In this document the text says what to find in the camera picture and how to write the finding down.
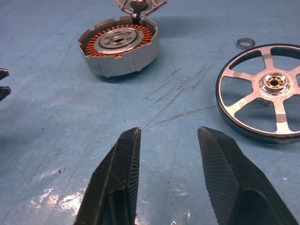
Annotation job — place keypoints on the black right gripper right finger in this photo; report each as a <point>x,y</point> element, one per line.
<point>225,178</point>

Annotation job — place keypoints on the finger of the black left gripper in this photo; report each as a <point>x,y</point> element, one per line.
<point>4,93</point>
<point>3,73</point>

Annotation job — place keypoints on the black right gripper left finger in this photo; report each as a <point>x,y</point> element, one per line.
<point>112,182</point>

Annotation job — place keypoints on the copper wound motor stator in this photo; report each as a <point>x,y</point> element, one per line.
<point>269,68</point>

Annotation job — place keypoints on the grey motor stator copper coils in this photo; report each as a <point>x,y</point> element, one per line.
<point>122,65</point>

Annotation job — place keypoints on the blue plastic table cover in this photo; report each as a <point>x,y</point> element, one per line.
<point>47,117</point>

